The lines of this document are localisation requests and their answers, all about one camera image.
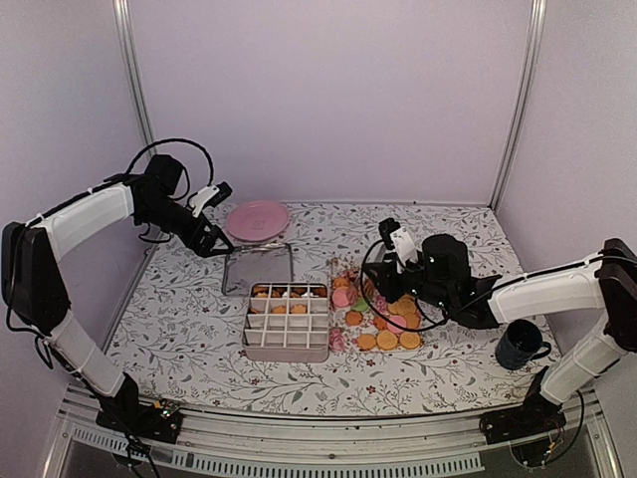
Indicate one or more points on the aluminium frame post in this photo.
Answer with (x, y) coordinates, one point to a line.
(132, 69)
(530, 59)

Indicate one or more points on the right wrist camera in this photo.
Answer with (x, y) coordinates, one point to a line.
(400, 250)

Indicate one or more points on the floral cookie tray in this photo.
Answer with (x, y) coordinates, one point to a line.
(352, 331)

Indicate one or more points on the pink plate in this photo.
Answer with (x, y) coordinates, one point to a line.
(258, 221)

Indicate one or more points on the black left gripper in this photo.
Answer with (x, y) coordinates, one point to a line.
(203, 247)

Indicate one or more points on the dark blue mug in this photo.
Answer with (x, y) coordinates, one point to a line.
(520, 343)

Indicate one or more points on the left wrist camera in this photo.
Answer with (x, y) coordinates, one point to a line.
(208, 196)

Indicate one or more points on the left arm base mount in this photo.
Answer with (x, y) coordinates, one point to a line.
(141, 421)

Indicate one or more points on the front aluminium rail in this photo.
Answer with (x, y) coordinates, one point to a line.
(217, 442)

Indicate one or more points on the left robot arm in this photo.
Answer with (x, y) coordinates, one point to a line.
(45, 286)

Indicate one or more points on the left aluminium frame post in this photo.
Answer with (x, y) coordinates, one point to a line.
(132, 69)

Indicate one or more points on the pink divided cookie tin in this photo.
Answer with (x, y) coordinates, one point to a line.
(291, 325)

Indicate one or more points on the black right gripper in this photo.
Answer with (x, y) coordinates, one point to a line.
(386, 279)

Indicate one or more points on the right aluminium frame post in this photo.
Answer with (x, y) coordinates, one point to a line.
(530, 59)

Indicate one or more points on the silver tin lid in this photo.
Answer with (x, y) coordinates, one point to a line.
(255, 264)

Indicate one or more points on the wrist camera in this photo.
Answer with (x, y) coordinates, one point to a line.
(400, 250)
(208, 196)

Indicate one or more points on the small swirl butter cookie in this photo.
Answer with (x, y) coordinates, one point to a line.
(341, 282)

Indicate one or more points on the green sandwich cookie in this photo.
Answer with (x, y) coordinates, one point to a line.
(360, 305)

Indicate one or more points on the metal tongs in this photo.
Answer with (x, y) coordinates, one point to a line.
(365, 286)

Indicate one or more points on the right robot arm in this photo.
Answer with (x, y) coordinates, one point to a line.
(438, 273)

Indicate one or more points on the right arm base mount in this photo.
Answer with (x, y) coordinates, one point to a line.
(522, 428)

